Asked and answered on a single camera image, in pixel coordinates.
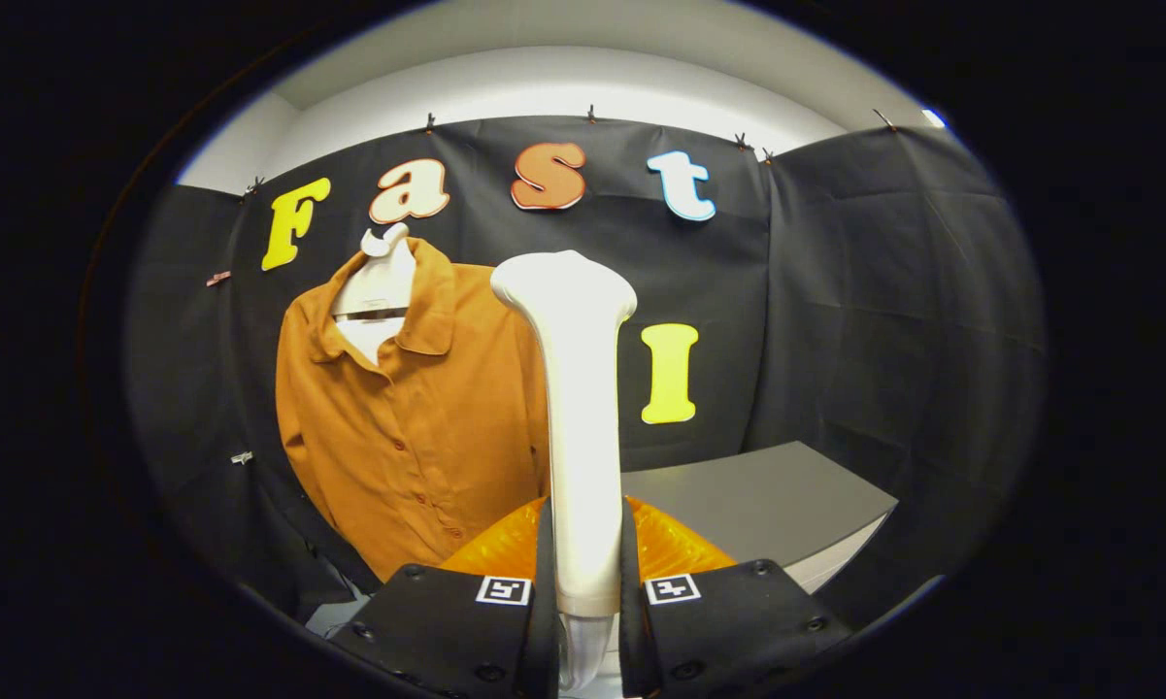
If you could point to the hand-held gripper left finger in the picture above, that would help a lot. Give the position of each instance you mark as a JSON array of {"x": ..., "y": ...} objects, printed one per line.
[{"x": 547, "y": 582}]

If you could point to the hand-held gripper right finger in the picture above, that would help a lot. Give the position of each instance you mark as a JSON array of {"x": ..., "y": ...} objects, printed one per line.
[{"x": 629, "y": 582}]

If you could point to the white garment steamer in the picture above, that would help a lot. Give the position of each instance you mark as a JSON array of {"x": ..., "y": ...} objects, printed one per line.
[{"x": 582, "y": 408}]

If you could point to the orange button-up shirt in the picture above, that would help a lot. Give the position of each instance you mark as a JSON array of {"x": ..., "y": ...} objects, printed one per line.
[{"x": 417, "y": 437}]

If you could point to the grey box cabinet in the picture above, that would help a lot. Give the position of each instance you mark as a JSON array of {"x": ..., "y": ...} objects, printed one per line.
[{"x": 767, "y": 495}]

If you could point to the white mannequin torso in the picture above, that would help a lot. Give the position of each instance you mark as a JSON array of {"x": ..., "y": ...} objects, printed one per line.
[{"x": 379, "y": 286}]

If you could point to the black backdrop cloth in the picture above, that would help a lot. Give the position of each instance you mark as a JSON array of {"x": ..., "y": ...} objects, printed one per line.
[{"x": 883, "y": 291}]

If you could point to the small red tag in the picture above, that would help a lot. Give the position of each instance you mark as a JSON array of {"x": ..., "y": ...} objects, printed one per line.
[{"x": 218, "y": 279}]

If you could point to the small ceiling light panel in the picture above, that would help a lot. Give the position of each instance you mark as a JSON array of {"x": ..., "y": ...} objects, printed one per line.
[{"x": 934, "y": 118}]

